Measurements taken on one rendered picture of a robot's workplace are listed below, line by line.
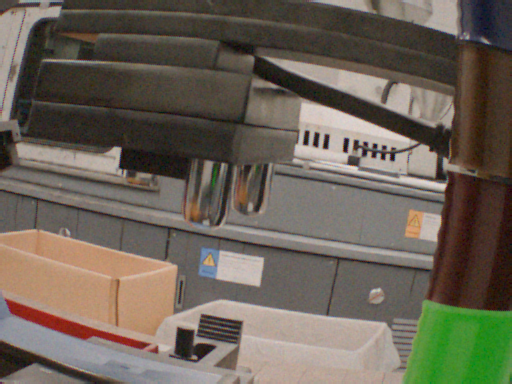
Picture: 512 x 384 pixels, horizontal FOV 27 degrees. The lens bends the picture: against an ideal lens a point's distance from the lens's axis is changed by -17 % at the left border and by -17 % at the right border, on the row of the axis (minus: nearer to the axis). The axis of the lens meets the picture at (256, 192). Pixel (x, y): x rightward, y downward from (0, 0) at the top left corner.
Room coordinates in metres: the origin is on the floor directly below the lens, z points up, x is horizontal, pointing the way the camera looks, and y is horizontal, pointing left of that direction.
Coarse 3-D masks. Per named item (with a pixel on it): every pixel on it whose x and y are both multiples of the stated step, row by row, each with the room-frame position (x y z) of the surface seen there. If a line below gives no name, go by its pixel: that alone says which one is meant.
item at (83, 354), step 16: (0, 304) 0.61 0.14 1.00; (0, 320) 0.60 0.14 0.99; (16, 320) 0.62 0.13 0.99; (0, 336) 0.56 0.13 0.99; (16, 336) 0.57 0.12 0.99; (32, 336) 0.59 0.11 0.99; (48, 336) 0.60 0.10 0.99; (64, 336) 0.62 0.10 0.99; (48, 352) 0.56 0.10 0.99; (64, 352) 0.57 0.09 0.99; (80, 352) 0.59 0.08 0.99; (96, 352) 0.60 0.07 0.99; (112, 352) 0.61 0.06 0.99; (96, 368) 0.56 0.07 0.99; (112, 368) 0.57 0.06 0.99; (144, 368) 0.59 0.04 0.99; (160, 368) 0.60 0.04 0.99; (176, 368) 0.61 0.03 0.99
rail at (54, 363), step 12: (0, 348) 0.55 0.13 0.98; (12, 348) 0.55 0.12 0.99; (24, 348) 0.55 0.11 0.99; (0, 360) 0.55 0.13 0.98; (12, 360) 0.55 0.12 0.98; (24, 360) 0.54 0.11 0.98; (36, 360) 0.54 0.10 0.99; (48, 360) 0.54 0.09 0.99; (60, 360) 0.55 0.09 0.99; (0, 372) 0.55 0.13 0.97; (12, 372) 0.55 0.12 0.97; (72, 372) 0.54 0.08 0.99; (84, 372) 0.54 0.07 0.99; (96, 372) 0.54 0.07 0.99
